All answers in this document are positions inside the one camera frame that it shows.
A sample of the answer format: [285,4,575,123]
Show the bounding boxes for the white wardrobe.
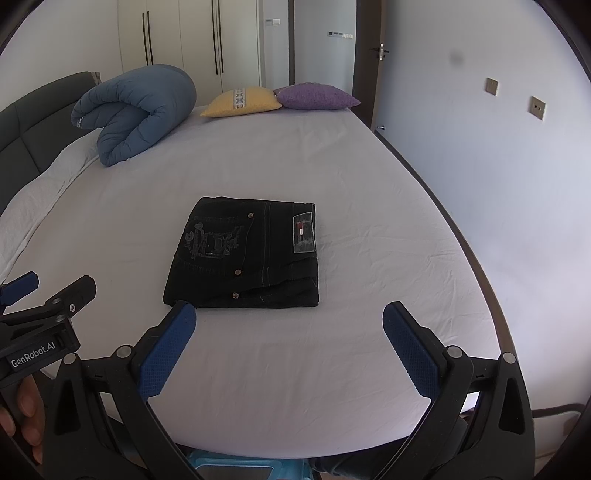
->
[117,0,296,90]

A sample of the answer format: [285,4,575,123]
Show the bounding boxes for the light blue plastic object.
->
[187,452,315,480]

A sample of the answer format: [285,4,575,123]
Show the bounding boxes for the dark wooden door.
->
[353,0,386,132]

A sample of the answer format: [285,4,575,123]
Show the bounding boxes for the purple pillow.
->
[273,82,361,112]

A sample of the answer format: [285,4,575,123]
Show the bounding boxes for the yellow pillow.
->
[199,86,283,118]

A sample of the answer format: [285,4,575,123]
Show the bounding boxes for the black denim pants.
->
[163,196,321,309]

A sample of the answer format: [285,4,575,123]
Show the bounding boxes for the person's left hand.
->
[0,374,47,464]

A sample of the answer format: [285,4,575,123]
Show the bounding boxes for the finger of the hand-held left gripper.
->
[28,275,98,324]
[0,271,40,308]

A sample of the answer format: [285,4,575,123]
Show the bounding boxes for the grey padded headboard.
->
[0,71,103,213]

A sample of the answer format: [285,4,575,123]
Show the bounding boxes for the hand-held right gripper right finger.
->
[382,301,536,480]

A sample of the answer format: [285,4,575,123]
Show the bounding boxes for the white pillow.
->
[0,137,100,282]

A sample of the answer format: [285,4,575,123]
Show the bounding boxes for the blue rolled duvet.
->
[71,64,198,167]

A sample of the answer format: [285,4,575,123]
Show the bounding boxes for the white bed mattress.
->
[0,108,513,455]

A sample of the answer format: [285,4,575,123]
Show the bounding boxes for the dark wooden bed frame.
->
[353,108,585,421]

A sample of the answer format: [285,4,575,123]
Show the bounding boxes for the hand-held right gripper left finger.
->
[44,300,204,480]

